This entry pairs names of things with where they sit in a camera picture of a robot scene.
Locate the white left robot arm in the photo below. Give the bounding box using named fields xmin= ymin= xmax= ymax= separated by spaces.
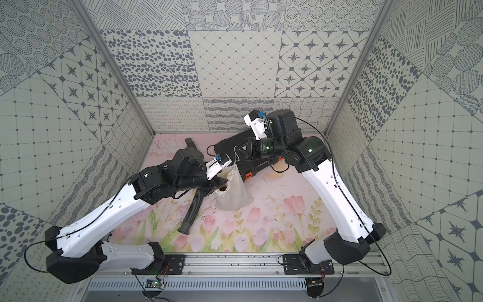
xmin=45 ymin=141 xmax=232 ymax=284

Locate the black corrugated hose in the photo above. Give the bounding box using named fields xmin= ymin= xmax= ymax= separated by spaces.
xmin=178 ymin=137 xmax=205 ymax=235

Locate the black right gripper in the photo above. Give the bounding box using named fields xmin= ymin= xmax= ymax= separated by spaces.
xmin=235 ymin=136 xmax=288 ymax=161

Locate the black plastic tool case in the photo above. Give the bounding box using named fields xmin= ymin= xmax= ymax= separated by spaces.
xmin=214 ymin=128 xmax=284 ymax=181

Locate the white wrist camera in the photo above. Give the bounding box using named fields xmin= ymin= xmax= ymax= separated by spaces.
xmin=206 ymin=155 xmax=232 ymax=181
xmin=244 ymin=109 xmax=267 ymax=140

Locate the beige cloth soil bag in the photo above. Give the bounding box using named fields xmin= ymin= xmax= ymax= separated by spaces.
xmin=214 ymin=164 xmax=253 ymax=211

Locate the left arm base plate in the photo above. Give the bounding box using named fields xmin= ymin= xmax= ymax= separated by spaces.
xmin=132 ymin=254 xmax=186 ymax=276

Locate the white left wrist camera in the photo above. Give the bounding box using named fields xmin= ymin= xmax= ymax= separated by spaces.
xmin=206 ymin=155 xmax=232 ymax=181

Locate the aluminium mounting rail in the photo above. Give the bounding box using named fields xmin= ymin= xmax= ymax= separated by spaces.
xmin=77 ymin=252 xmax=386 ymax=280

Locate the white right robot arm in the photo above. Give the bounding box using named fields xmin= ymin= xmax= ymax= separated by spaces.
xmin=235 ymin=109 xmax=386 ymax=267

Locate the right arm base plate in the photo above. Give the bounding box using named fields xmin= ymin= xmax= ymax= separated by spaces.
xmin=277 ymin=254 xmax=335 ymax=275

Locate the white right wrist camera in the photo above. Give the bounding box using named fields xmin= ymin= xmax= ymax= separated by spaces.
xmin=244 ymin=109 xmax=267 ymax=140

